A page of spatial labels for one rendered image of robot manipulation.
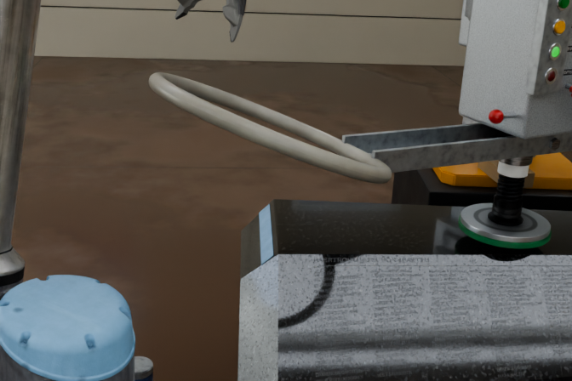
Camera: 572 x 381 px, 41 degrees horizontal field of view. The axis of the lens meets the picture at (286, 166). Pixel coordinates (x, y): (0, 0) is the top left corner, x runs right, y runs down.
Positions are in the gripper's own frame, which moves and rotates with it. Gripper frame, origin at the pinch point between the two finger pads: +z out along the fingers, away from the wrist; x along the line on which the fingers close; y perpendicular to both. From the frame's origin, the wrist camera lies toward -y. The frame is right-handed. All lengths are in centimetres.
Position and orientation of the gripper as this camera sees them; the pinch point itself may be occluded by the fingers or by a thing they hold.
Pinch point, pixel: (204, 31)
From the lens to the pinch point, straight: 159.4
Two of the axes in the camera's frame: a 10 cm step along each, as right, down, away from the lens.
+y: -4.5, -0.6, -8.9
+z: -3.8, 9.2, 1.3
